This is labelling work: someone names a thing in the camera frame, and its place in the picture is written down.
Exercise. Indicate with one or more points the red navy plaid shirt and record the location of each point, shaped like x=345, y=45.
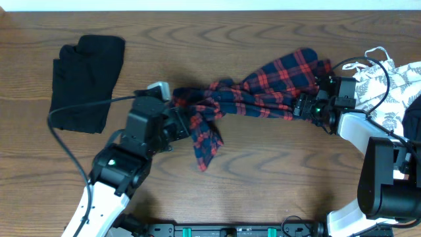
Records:
x=268, y=92

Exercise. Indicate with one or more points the white fern print cloth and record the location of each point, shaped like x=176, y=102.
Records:
x=391, y=87

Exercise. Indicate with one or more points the dark navy garment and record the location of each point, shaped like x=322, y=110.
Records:
x=411, y=121

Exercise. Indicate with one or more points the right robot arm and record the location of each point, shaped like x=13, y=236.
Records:
x=388, y=194

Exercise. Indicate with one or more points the black folded garment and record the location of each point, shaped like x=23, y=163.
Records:
x=86, y=72

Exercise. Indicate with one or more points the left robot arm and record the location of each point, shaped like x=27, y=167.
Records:
x=120, y=168

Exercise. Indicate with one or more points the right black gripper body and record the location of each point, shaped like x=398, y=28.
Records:
x=312, y=109

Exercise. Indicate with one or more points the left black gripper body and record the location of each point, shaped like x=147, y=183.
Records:
x=173, y=128

